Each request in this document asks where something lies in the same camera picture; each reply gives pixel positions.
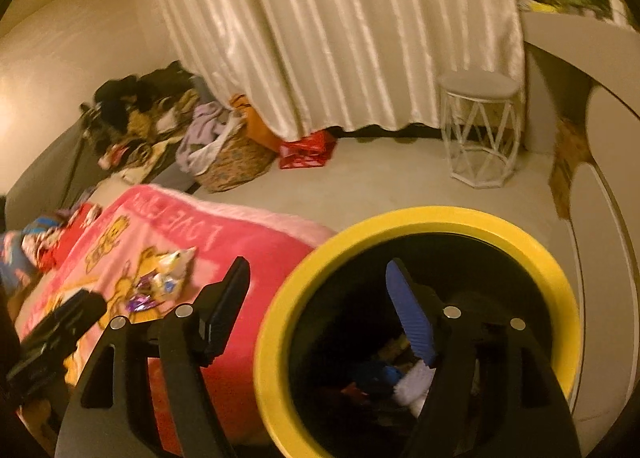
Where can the white wire frame stool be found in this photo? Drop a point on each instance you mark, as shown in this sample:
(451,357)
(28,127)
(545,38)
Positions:
(481,126)

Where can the pile of dark clothes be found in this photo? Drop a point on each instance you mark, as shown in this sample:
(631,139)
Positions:
(130,116)

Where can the shiny candy wrappers pile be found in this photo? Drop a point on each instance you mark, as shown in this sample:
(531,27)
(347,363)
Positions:
(161,280)

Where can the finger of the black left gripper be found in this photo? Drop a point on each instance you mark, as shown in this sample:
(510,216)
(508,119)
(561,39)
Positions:
(43,351)

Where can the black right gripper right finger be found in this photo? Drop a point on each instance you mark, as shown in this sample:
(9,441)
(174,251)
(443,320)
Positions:
(494,393)

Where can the cream satin curtain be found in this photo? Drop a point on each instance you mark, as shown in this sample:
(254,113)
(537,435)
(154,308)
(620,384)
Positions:
(307,65)

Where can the white foam fruit net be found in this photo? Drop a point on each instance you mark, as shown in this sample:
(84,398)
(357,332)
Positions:
(412,389)

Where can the yellow rimmed black trash bin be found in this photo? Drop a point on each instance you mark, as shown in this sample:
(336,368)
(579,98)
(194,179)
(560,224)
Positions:
(331,347)

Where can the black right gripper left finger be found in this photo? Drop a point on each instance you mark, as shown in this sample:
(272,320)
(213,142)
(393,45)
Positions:
(111,411)

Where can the red plastic basket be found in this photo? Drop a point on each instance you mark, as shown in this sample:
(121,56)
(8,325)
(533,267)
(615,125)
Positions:
(311,151)

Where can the colourful patterned pillow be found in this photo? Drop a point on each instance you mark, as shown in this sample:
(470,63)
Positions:
(29,253)

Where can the brown cardboard box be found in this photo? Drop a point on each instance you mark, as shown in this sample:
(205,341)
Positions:
(571,148)

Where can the pink teddy bear blanket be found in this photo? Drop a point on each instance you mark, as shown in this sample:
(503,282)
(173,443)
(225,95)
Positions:
(146,222)

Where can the orange fabric bag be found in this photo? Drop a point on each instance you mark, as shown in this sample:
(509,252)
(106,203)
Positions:
(256,129)

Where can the floral fabric laundry basket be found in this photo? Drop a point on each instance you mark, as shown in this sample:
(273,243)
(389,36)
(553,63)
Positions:
(239,161)

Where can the grey headboard cushion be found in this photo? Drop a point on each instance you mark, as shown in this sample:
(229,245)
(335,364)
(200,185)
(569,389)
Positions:
(55,180)

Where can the lilac and white clothes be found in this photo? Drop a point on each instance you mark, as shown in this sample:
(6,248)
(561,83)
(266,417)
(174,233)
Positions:
(212,124)

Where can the white chair back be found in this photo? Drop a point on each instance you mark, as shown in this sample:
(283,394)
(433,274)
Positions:
(604,204)

